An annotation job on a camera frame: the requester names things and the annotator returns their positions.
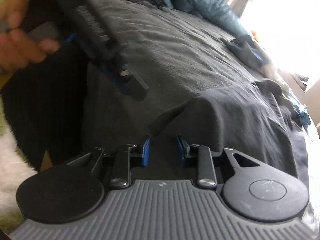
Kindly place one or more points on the person's black trouser leg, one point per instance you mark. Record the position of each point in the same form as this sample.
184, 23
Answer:
45, 110

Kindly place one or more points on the person's fuzzy white sweater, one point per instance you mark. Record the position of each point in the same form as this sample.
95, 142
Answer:
12, 160

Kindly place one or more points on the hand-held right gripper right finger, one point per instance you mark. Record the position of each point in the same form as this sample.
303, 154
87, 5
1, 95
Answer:
180, 150

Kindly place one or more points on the person's left hand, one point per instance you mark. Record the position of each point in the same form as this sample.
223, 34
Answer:
15, 50

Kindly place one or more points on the dark navy pants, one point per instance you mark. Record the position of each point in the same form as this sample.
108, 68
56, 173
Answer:
237, 120

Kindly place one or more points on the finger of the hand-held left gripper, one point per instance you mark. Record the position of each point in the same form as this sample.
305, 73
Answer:
135, 85

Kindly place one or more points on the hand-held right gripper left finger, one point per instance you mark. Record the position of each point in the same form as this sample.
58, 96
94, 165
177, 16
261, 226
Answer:
146, 152

